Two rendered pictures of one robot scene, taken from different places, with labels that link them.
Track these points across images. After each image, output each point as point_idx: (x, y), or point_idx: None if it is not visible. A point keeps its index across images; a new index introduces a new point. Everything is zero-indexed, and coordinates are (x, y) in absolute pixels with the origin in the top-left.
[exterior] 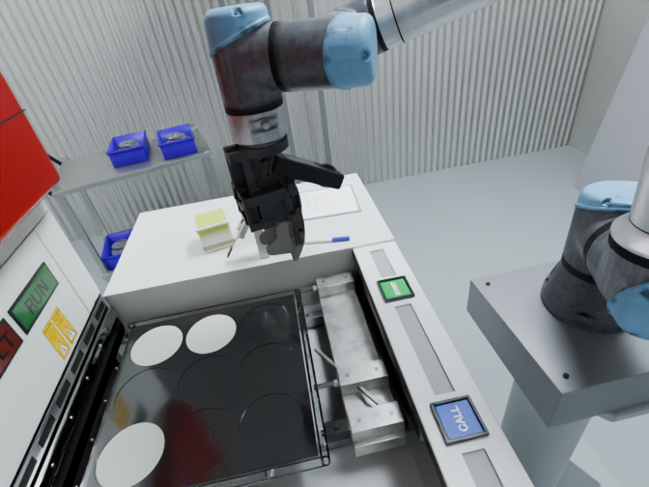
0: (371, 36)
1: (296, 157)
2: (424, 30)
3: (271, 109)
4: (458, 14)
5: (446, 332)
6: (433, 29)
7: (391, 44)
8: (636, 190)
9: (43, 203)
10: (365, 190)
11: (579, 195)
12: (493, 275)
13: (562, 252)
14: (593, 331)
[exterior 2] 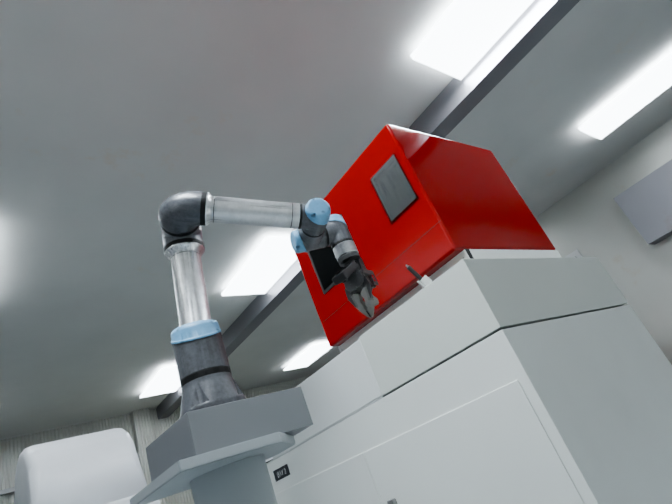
0: (290, 241)
1: (348, 265)
2: (280, 227)
3: (345, 245)
4: (266, 226)
5: (303, 381)
6: (277, 226)
7: (295, 228)
8: (210, 316)
9: (467, 257)
10: (424, 288)
11: (218, 324)
12: (283, 390)
13: (229, 368)
14: None
